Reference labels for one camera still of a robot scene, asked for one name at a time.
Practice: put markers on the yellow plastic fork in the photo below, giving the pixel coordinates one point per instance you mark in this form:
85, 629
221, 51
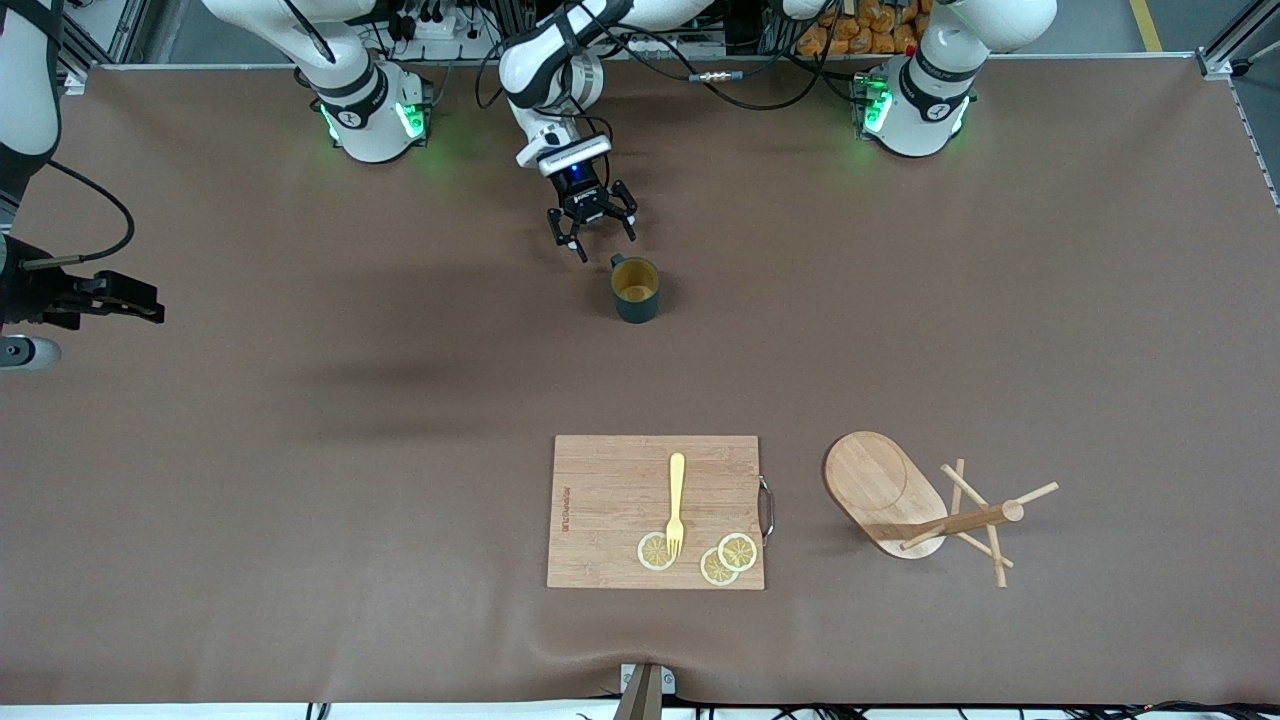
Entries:
677, 480

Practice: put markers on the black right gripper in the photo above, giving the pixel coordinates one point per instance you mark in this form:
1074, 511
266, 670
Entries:
38, 292

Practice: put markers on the aluminium frame post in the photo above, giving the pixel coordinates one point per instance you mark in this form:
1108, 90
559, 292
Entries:
75, 80
1215, 62

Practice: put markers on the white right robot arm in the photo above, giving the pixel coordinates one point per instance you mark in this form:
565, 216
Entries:
365, 110

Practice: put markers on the white power strip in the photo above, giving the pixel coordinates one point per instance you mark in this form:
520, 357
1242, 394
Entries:
450, 45

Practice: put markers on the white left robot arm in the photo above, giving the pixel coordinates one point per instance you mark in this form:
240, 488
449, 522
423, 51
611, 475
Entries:
925, 100

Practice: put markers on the teal mug with yellow inside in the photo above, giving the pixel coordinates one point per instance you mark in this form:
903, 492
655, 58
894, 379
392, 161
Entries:
635, 310

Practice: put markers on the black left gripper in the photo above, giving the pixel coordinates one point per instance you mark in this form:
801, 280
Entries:
588, 205

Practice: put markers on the grey table edge bracket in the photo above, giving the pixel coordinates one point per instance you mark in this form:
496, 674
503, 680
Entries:
646, 690

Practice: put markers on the lemon slice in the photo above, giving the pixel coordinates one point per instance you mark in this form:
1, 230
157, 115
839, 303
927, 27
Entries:
714, 572
650, 553
740, 553

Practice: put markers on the brown table mat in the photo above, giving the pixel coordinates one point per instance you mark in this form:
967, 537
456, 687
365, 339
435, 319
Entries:
400, 600

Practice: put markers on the wooden mug tree rack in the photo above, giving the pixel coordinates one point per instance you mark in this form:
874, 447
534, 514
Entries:
870, 480

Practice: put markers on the pile of orange food items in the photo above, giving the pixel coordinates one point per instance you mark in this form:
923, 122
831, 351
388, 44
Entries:
850, 35

